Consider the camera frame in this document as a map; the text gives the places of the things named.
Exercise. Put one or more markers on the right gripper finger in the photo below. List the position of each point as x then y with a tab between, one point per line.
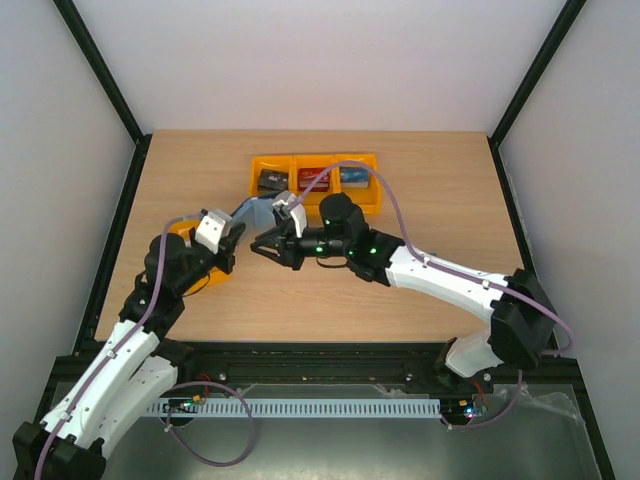
273	253
276	235

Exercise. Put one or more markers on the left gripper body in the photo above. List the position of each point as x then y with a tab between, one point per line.
227	255

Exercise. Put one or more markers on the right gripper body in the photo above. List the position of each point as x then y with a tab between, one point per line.
289	248

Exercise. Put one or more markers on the blue leather card holder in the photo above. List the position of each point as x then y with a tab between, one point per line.
256	213

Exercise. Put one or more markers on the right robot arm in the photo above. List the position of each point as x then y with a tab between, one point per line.
517	312

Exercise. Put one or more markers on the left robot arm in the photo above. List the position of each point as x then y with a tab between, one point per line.
136	365

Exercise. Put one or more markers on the black card stack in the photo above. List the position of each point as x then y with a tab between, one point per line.
270	180

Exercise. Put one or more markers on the red card stack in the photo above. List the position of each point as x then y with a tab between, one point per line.
313	175

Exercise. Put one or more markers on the blue card stack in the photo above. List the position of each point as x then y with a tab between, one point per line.
354	177

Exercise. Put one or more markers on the small yellow bin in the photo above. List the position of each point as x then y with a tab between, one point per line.
215	276

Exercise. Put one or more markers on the yellow three-compartment bin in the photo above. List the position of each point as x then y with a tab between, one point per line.
337	173

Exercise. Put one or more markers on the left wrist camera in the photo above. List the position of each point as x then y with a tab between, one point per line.
213	227

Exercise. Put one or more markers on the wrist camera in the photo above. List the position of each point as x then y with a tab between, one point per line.
287	206
213	227

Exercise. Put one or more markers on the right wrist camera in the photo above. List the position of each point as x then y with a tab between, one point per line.
287	206

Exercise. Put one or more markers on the white slotted cable duct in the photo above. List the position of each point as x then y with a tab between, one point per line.
403	408

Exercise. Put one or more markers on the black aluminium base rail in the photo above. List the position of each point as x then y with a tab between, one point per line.
413	367

